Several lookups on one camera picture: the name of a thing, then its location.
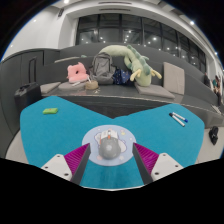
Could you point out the brown woven hat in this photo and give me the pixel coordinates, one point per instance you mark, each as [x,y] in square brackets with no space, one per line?
[91,85]

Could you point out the grey and white computer mouse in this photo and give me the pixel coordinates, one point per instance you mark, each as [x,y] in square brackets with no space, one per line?
[109,149]

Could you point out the grey backpack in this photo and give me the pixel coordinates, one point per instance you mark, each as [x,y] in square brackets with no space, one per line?
[101,70]

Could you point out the round grey cushion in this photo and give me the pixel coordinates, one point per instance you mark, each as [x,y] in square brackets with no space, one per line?
[71,86]

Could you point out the small square grey cushion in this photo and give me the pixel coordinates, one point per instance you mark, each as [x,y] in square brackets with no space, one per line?
[50,87]

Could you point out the dark blue starry cloth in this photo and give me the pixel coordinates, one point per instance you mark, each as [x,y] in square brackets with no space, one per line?
[121,76]

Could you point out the grey stepped bench seating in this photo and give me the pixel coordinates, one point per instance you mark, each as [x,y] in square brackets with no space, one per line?
[173,55]

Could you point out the black bag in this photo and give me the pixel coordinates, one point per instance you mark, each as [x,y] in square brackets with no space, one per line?
[213,135]

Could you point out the flat grey seat cushion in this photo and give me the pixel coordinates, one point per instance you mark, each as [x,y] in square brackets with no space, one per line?
[155,90]

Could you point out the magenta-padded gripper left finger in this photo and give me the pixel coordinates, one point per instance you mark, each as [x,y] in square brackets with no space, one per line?
[55,165]

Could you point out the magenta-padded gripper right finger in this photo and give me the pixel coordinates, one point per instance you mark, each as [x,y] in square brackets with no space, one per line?
[166,165]

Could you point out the ceiling spot lights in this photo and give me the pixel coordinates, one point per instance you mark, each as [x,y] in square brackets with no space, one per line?
[192,23]

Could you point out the upright beige cushion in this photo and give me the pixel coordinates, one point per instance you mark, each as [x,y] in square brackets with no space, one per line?
[174,78]

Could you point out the round cartoon print mouse pad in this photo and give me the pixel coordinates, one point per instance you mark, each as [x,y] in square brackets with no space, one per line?
[128,148]

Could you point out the green dragon plush toy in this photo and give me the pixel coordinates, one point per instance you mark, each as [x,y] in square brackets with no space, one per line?
[141,75]

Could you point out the black-capped white marker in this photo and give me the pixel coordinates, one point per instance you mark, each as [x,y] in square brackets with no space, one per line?
[177,120]

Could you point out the pink plush cushion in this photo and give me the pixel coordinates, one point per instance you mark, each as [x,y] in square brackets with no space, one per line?
[76,75]

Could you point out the small green eraser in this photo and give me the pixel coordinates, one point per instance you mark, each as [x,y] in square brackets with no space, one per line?
[50,111]

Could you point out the person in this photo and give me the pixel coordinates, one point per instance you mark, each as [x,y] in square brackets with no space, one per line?
[216,88]
[206,80]

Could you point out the black suitcase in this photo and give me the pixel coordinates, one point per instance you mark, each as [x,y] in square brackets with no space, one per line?
[27,95]

